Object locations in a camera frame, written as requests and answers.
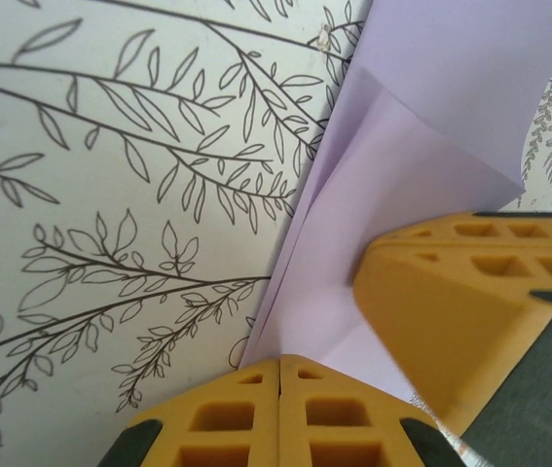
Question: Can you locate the purple paper sheet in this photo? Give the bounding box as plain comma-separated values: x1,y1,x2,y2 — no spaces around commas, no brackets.
240,0,552,405

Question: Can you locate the floral patterned table mat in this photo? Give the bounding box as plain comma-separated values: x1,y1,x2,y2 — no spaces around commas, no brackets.
0,0,552,467

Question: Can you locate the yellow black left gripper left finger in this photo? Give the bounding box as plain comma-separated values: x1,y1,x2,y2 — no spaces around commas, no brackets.
97,357,281,467

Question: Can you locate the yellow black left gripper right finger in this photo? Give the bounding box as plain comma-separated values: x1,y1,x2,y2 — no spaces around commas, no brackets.
278,354,458,467

